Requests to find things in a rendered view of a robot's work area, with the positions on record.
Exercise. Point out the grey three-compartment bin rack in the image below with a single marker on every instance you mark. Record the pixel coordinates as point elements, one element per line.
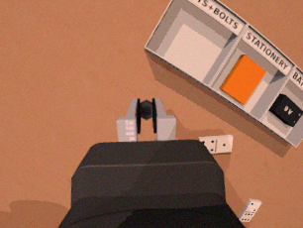
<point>193,42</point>

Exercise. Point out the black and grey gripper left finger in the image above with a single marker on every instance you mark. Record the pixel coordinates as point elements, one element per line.
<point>129,127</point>

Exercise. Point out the black 9v battery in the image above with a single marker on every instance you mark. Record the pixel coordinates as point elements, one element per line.
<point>286,110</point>

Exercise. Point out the dark grey hex nut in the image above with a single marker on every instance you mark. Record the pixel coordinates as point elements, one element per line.
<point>146,110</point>

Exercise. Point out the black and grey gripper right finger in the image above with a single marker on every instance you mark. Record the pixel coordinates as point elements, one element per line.
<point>164,126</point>

